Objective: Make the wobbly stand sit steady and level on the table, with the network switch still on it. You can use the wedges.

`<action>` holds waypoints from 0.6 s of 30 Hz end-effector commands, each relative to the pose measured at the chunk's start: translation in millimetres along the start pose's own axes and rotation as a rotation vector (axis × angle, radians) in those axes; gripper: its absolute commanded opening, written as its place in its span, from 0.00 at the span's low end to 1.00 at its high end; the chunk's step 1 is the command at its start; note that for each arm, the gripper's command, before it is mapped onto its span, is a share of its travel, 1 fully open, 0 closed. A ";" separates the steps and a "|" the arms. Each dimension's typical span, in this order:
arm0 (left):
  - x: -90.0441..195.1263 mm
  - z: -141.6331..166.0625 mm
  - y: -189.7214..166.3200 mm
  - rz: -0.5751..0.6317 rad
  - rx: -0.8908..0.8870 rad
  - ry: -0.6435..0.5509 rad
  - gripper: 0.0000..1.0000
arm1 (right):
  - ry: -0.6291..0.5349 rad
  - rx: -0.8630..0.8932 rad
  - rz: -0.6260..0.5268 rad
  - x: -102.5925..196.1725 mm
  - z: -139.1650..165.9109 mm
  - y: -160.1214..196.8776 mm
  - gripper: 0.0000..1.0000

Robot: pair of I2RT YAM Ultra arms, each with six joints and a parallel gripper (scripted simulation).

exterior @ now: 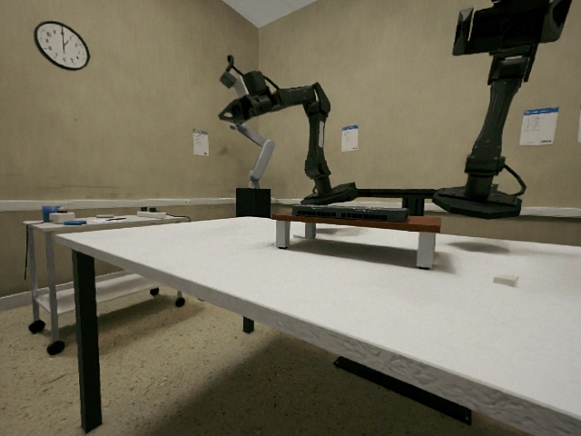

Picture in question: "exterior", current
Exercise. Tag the brown wooden stand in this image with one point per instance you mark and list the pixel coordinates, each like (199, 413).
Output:
(426, 226)

